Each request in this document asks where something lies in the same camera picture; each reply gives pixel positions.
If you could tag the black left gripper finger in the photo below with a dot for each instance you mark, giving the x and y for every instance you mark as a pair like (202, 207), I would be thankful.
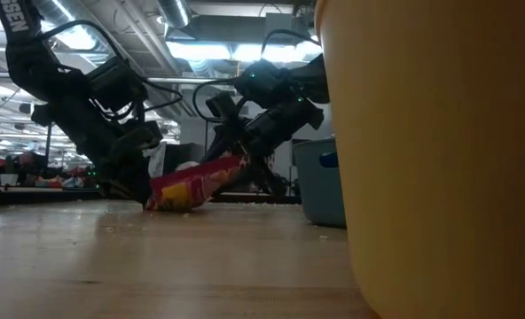
(114, 177)
(140, 177)

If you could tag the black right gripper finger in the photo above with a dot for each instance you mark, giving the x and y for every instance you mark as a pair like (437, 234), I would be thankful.
(260, 166)
(220, 148)

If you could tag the red noodle packet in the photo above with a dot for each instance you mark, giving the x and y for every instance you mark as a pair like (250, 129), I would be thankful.
(187, 190)

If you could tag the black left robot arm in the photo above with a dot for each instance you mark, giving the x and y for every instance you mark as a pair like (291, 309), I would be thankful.
(36, 71)

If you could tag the white patterned cloth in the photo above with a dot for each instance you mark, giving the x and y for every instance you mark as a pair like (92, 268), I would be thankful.
(157, 159)

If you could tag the black cabinet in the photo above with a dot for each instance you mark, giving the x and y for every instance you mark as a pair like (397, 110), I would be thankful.
(178, 153)

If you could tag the blue-grey plastic bin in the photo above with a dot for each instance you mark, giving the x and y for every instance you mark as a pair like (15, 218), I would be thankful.
(320, 190)

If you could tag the long black table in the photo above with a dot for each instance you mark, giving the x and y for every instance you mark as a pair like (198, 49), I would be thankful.
(45, 195)

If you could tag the grey horizontal pipe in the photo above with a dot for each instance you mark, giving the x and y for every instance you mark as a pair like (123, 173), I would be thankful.
(178, 80)

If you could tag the person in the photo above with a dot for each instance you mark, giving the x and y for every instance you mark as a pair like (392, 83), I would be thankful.
(31, 164)

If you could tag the bright ceiling light panel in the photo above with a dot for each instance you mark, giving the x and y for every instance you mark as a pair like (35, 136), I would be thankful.
(200, 51)

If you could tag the white cup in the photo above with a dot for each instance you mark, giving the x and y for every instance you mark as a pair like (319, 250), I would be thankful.
(9, 179)

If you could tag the yellow plastic bin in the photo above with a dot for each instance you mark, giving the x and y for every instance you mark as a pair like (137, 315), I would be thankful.
(444, 155)

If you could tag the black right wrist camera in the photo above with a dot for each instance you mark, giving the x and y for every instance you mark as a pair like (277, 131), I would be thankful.
(221, 105)

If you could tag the black metal gantry frame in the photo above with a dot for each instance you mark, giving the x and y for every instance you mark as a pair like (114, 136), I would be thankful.
(49, 142)

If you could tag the large ribbed ventilation duct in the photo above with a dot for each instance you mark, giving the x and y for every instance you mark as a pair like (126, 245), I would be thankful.
(63, 13)

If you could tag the silver ventilation duct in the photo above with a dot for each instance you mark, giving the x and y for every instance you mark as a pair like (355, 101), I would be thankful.
(174, 11)

